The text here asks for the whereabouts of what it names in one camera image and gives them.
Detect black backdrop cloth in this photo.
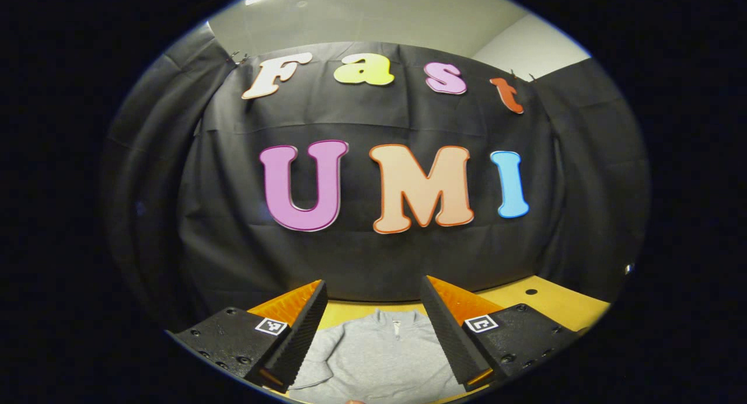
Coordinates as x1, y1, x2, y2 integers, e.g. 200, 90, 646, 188
102, 22, 651, 329

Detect grey zip-neck sweatshirt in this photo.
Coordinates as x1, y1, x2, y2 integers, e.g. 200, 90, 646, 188
289, 309, 467, 404

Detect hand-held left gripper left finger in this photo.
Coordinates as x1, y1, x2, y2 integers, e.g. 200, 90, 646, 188
172, 280, 329, 393

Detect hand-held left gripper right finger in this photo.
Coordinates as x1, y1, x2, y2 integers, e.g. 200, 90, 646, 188
420, 276, 581, 392

